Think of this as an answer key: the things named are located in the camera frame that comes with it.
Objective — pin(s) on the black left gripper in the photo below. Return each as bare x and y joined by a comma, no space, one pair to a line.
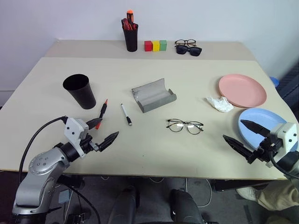
88,143

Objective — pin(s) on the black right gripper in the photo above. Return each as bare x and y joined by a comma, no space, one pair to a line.
264,151

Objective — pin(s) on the red and black pen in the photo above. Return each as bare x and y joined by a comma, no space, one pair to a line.
103,109

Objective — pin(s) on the light blue plate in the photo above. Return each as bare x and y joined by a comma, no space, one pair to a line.
259,116

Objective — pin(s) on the white marker with black cap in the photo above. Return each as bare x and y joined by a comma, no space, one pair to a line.
125,113

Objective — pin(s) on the white tissue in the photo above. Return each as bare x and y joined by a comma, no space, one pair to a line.
220,103

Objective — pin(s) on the grey glasses case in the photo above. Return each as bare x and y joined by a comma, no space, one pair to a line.
154,98

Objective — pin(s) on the thin black frame glasses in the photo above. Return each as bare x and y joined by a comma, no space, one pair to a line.
177,122

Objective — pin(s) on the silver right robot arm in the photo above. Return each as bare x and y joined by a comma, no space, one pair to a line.
290,161

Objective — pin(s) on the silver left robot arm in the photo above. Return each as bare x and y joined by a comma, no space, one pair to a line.
37,177

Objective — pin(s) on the wide black cup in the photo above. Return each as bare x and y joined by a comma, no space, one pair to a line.
83,95

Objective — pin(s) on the pink plate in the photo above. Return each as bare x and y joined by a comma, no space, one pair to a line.
243,89

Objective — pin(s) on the white shoe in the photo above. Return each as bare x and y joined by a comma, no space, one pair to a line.
247,193

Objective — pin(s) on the blue round container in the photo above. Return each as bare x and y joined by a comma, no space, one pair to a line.
274,81

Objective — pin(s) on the khaki trouser leg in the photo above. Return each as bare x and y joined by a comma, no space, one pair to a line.
278,196

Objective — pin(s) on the dark ribbed object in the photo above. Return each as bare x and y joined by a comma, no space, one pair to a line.
290,84

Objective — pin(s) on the small grey blue box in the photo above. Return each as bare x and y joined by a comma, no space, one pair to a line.
64,196

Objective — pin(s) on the dark grey rounded shape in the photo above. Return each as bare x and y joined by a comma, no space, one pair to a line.
184,207
123,205

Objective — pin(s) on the black floor device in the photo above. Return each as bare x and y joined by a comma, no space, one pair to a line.
78,218

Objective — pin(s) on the tall black tool holder cup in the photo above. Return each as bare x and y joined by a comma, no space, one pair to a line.
131,39

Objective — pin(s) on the red cube block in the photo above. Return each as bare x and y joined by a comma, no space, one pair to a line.
147,46

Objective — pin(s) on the yellow cube block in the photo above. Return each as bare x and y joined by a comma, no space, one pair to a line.
155,46

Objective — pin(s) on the green cube block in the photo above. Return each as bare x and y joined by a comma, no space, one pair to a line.
163,45

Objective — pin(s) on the black sunglasses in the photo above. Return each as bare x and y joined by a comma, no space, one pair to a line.
182,49

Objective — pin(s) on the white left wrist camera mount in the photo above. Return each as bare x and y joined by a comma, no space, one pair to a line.
73,130

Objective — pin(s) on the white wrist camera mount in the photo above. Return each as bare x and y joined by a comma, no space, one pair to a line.
73,130
286,134

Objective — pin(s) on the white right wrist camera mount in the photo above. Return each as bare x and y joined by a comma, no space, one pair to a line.
286,134

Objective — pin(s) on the black table frame bar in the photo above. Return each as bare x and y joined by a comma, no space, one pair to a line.
233,185

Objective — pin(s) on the brown frame glasses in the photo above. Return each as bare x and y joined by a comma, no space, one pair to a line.
180,41

